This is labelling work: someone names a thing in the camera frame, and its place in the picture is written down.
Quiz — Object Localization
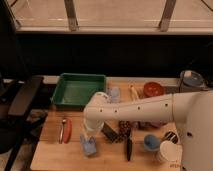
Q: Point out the white cup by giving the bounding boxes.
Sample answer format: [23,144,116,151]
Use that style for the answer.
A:
[156,141,182,163]

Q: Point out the purple bowl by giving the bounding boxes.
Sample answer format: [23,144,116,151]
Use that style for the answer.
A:
[148,122,167,129]

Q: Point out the blue small bowl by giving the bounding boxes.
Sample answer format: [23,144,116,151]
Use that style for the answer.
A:
[143,134,160,152]

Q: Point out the dark small box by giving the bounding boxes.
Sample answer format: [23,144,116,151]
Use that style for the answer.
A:
[138,122,148,130]

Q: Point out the blue bowl on side table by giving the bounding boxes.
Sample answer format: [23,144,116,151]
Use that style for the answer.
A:
[180,70,204,87]

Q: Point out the black office chair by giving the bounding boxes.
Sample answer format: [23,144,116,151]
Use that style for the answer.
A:
[0,76,47,171]

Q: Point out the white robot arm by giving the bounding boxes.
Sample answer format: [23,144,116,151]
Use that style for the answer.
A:
[83,90,213,171]

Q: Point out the black handled knife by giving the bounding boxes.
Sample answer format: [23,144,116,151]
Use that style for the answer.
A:
[126,137,132,161]

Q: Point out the brown grape bunch toy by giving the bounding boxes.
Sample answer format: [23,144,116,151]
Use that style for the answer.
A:
[118,121,132,142]

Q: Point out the green plastic tray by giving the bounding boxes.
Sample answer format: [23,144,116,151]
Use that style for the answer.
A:
[52,73,106,108]

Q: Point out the blue sponge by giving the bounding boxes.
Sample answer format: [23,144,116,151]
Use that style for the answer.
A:
[80,134,97,156]

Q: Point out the red plate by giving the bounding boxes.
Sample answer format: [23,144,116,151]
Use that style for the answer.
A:
[143,82,164,97]

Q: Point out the dark striped round lid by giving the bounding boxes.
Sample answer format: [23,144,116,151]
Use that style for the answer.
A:
[164,131,178,144]

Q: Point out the black rectangular block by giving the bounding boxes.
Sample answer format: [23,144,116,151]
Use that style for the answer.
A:
[101,123,118,142]

